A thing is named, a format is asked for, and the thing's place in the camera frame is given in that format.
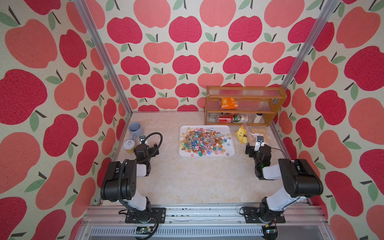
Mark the red soda can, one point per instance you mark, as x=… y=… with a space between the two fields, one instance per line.
x=224 y=119

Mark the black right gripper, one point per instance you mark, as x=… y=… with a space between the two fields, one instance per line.
x=269 y=149

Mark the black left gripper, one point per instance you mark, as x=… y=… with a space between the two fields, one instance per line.
x=152 y=152

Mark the green white drink can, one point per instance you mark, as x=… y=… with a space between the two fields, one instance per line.
x=240 y=118

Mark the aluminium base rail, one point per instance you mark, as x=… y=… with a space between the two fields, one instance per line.
x=207 y=222

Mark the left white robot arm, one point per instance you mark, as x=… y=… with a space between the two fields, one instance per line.
x=120 y=184

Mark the blue grey mug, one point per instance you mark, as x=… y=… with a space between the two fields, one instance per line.
x=136 y=130

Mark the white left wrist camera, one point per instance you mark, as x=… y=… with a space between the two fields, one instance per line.
x=142 y=139

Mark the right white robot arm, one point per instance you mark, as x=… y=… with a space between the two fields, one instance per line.
x=299 y=179

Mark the white plastic tray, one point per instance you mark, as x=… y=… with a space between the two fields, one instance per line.
x=207 y=141

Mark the orange snack packet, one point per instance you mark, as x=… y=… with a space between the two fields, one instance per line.
x=228 y=104

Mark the wooden shelf rack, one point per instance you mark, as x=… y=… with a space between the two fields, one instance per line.
x=251 y=100

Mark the poured candies pile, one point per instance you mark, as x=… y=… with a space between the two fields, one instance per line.
x=205 y=141

